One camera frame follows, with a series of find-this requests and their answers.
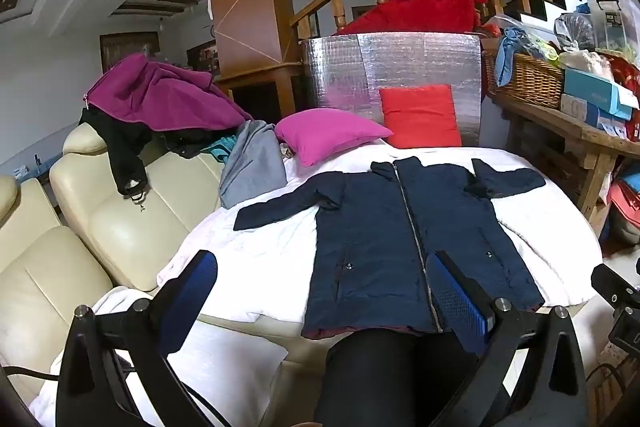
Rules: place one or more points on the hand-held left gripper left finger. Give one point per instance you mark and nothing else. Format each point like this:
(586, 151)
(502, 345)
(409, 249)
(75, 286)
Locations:
(195, 287)

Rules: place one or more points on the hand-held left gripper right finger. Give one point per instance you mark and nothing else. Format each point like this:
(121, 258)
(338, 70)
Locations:
(457, 302)

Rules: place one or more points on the navy blue padded jacket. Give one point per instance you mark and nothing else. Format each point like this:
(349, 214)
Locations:
(375, 232)

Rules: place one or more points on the pink red folded clothes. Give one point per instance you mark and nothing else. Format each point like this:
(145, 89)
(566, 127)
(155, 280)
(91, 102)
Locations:
(625, 207)

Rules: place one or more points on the white pink blanket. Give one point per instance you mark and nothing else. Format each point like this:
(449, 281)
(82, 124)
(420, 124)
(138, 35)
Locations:
(240, 267)

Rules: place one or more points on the white cloth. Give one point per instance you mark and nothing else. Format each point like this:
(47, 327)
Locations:
(230, 367)

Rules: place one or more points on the cream leather sofa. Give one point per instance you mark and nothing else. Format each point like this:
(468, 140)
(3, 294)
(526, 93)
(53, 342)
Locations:
(125, 227)

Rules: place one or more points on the person's legs in black pants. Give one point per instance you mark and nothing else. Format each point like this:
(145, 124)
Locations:
(390, 377)

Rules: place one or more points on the blue folded cloth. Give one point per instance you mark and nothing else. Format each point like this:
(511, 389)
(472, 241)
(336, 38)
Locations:
(632, 179)

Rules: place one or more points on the grey garment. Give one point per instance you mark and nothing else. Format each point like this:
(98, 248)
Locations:
(250, 167)

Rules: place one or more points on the teal garment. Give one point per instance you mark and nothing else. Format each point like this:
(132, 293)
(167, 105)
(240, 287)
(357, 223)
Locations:
(222, 147)

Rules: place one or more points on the black garment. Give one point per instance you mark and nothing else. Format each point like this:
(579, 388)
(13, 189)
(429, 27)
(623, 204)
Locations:
(120, 137)

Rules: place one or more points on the white and blue box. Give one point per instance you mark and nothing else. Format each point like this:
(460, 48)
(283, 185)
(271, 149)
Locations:
(580, 109)

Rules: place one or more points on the wooden side table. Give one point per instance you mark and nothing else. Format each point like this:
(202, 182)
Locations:
(550, 117)

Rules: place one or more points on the red orange pillow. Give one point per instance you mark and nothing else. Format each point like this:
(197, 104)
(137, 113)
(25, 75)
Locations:
(420, 117)

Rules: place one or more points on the magenta fleece garment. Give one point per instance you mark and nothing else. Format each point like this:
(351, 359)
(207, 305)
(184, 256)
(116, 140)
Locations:
(165, 97)

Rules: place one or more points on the teal cardboard box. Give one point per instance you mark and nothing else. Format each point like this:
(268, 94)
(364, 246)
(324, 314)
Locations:
(595, 92)

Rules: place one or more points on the magenta pillow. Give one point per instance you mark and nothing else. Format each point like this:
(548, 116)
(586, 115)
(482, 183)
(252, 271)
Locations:
(325, 134)

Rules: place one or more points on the red bag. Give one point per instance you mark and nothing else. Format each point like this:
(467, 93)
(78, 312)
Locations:
(625, 74)

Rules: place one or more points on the wicker basket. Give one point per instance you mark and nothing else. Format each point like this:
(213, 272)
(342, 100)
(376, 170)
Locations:
(530, 82)

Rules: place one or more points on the white plastic bag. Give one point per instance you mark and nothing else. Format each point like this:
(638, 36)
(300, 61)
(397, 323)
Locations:
(587, 63)

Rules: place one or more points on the dark wooden cabinet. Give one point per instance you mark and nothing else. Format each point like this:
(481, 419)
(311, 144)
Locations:
(130, 49)

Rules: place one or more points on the light blue cloth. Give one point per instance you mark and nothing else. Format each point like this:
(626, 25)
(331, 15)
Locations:
(507, 57)

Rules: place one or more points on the plastic bag with grey contents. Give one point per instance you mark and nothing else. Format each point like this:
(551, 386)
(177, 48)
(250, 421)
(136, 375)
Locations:
(575, 32)

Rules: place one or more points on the clear plastic storage container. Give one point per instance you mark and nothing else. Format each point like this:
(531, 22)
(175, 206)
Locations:
(612, 22)

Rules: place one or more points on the staircase steps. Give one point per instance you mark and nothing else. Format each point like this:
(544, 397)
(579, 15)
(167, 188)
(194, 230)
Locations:
(565, 2)

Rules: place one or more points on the large red cushion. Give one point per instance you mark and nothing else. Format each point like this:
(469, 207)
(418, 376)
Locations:
(415, 12)

